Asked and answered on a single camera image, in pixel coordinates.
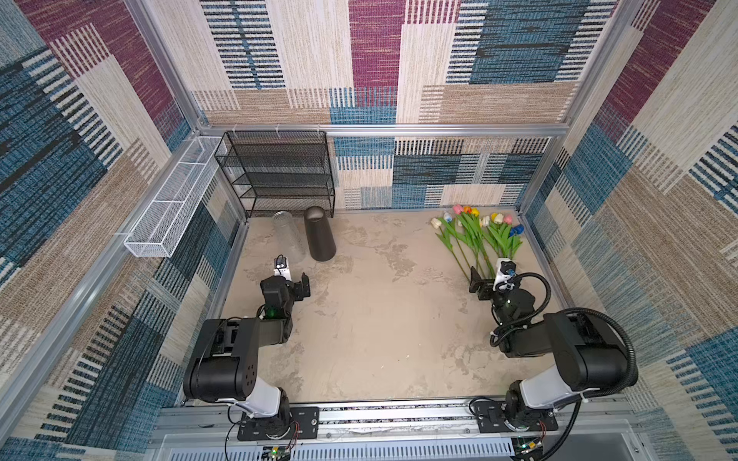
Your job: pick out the dark grey cylindrical vase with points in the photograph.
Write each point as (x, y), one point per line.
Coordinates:
(319, 234)

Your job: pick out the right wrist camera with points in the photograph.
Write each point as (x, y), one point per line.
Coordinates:
(506, 272)

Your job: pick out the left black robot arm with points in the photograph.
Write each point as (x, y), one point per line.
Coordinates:
(224, 364)

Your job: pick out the clear glass vase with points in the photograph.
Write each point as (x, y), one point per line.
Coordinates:
(288, 237)

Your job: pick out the black wire shelf rack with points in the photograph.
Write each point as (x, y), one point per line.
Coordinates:
(273, 171)

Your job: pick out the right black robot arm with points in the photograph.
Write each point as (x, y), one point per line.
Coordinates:
(594, 357)

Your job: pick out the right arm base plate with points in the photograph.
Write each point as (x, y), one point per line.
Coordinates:
(494, 416)

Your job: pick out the aluminium mounting rail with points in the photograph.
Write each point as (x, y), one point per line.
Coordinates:
(440, 429)

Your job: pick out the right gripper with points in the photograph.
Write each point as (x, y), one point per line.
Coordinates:
(484, 285)

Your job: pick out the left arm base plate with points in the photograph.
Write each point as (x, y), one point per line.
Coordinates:
(298, 423)

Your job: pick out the cream white tulip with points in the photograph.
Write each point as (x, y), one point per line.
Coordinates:
(445, 233)

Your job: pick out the white wire mesh basket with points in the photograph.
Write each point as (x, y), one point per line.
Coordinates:
(159, 230)

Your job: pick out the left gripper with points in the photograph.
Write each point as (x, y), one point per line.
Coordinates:
(297, 287)

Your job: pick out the blue tulip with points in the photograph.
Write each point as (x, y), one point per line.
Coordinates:
(520, 229)

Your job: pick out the light pink tulip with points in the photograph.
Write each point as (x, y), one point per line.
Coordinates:
(511, 243)

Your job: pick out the pale cream tulip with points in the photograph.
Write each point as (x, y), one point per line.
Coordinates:
(492, 233)

